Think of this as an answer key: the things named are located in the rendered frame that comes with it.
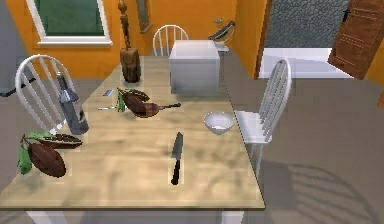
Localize brown ham with bone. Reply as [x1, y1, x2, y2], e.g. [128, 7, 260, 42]
[134, 102, 182, 119]

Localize white bowl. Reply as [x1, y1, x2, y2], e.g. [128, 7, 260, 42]
[203, 111, 235, 136]

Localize white box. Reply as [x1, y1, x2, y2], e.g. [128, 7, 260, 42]
[168, 39, 221, 96]

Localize brown cocoa pods with leaves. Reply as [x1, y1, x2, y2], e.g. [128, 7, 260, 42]
[17, 131, 84, 178]
[116, 87, 151, 114]

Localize white spindle-back chair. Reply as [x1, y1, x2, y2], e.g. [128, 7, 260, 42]
[152, 24, 190, 57]
[14, 54, 75, 135]
[234, 57, 293, 180]

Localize grey curved desk lamp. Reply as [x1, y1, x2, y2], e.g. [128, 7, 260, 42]
[208, 18, 237, 54]

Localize light wooden dining table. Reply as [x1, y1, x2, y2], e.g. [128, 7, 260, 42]
[0, 55, 267, 224]

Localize grey glass bottle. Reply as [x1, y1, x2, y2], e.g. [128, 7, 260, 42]
[55, 71, 90, 136]

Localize white-framed window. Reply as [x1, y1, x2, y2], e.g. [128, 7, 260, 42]
[25, 0, 114, 47]

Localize brown wooden room door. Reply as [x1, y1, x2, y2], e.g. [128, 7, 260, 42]
[327, 0, 384, 81]

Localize black-handled kitchen knife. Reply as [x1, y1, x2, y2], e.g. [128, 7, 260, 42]
[170, 131, 185, 186]

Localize framed wall picture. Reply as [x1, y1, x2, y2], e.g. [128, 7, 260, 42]
[135, 0, 154, 34]

